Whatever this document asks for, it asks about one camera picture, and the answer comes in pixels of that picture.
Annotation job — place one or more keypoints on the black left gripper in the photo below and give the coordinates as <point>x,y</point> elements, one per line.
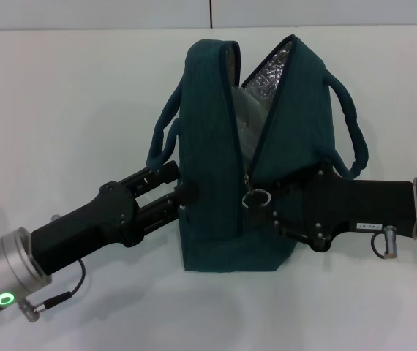
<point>84,226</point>

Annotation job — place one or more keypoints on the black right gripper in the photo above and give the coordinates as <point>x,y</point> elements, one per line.
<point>369,204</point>

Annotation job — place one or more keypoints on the clear container with blue lid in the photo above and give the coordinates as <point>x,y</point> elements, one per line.
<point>247,120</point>

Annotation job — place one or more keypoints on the teal fabric lunch bag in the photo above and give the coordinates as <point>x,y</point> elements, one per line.
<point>212,219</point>

